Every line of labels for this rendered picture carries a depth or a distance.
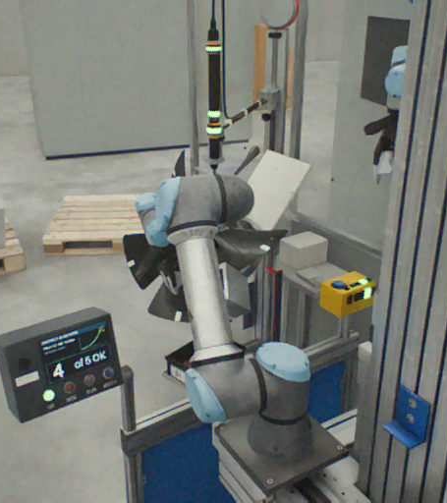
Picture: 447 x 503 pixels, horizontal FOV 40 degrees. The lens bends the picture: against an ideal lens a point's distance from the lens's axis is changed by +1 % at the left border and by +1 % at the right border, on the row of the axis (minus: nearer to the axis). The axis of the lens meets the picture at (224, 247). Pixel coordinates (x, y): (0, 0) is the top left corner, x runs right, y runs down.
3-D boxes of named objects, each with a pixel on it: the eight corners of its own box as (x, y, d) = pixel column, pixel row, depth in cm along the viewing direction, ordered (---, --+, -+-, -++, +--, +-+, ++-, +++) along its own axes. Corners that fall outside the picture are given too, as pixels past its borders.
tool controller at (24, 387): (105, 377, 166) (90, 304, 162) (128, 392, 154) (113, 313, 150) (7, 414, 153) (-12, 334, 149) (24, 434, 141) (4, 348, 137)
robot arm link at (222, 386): (271, 413, 127) (220, 164, 138) (201, 428, 123) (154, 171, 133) (253, 412, 138) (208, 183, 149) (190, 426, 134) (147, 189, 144)
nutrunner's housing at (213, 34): (210, 166, 206) (209, 18, 187) (221, 167, 204) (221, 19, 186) (206, 169, 202) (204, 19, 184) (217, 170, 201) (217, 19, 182)
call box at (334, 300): (352, 297, 218) (355, 269, 214) (373, 308, 211) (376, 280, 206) (318, 309, 210) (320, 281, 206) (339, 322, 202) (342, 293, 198)
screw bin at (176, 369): (208, 346, 218) (208, 329, 215) (246, 363, 208) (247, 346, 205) (164, 374, 203) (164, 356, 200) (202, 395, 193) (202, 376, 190)
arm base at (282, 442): (326, 445, 140) (329, 410, 136) (272, 472, 133) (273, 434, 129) (286, 408, 152) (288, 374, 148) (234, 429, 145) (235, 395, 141)
